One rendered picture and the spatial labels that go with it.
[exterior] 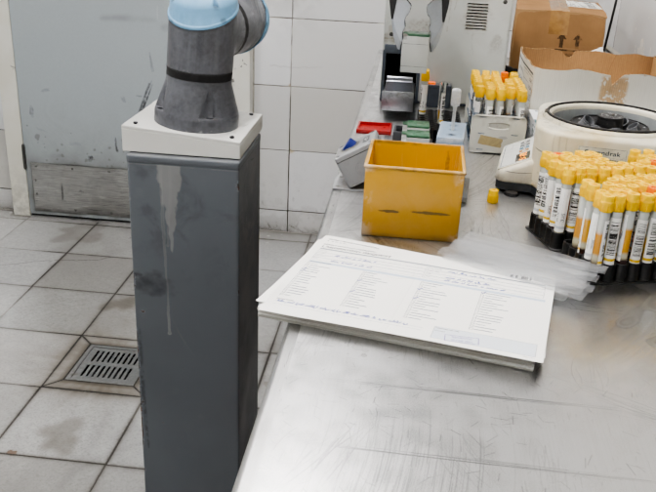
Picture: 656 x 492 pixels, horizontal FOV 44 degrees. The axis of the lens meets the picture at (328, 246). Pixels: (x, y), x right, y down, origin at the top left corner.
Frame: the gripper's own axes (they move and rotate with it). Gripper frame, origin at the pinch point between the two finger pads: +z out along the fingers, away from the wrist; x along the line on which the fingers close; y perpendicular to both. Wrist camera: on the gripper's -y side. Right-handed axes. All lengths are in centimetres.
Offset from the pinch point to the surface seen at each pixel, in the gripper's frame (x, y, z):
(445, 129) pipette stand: -6.5, -23.0, 9.0
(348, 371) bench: 1, -80, 19
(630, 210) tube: -29, -53, 9
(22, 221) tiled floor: 163, 152, 107
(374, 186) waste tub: 2.3, -44.9, 12.0
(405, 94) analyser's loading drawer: 1.9, 20.6, 13.4
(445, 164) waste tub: -6.9, -32.0, 11.9
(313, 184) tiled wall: 42, 168, 85
